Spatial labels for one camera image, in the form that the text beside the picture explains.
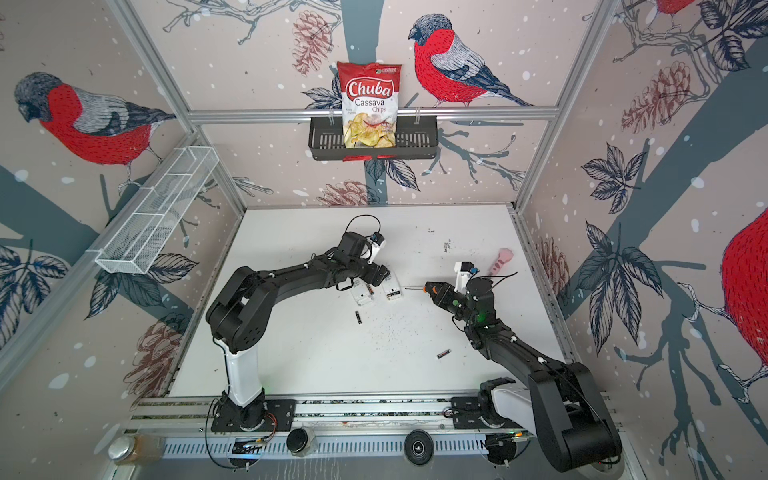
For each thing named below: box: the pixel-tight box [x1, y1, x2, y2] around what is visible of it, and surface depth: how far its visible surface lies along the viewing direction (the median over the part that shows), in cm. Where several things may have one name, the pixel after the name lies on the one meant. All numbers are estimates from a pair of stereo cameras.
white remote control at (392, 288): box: [382, 271, 403, 301], surface depth 97 cm
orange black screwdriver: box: [404, 285, 437, 295], surface depth 85 cm
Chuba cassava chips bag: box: [337, 61, 402, 148], surface depth 86 cm
